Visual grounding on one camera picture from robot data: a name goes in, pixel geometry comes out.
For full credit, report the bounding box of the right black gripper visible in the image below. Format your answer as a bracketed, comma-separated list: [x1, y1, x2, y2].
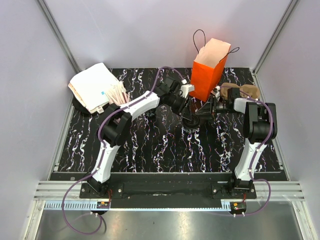
[195, 95, 238, 121]

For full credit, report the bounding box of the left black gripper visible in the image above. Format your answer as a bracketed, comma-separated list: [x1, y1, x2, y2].
[166, 94, 192, 122]

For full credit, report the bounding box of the black lid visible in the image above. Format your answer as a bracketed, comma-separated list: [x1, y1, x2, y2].
[182, 116, 200, 129]

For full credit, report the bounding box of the black coffee cup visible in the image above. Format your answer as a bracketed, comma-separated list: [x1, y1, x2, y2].
[184, 127, 199, 134]
[144, 108, 157, 118]

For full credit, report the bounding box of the orange paper bag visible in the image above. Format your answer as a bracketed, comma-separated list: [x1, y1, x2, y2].
[190, 38, 240, 102]

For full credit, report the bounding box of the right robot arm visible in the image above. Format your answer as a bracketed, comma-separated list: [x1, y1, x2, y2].
[196, 86, 278, 199]

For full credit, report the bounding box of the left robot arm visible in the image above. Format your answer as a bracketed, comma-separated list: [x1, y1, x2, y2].
[85, 77, 200, 198]

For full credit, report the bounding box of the bottom pulp cup carrier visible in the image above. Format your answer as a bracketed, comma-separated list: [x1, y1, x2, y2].
[220, 82, 261, 100]

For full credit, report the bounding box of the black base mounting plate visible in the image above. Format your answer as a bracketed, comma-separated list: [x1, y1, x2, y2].
[79, 172, 257, 211]

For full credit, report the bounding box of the white napkin stack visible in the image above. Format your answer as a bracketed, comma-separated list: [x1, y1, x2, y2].
[68, 62, 120, 114]

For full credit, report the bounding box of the black round napkin base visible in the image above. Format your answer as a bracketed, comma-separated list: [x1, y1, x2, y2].
[72, 96, 99, 116]

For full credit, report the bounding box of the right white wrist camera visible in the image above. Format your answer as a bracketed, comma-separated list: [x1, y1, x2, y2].
[210, 85, 221, 98]

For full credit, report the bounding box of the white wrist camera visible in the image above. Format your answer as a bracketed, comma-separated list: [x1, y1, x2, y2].
[210, 85, 221, 98]
[179, 79, 195, 98]

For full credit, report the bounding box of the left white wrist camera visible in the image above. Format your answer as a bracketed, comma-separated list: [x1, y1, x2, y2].
[179, 79, 195, 98]

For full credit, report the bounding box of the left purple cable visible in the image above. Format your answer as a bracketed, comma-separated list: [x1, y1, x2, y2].
[61, 65, 187, 235]

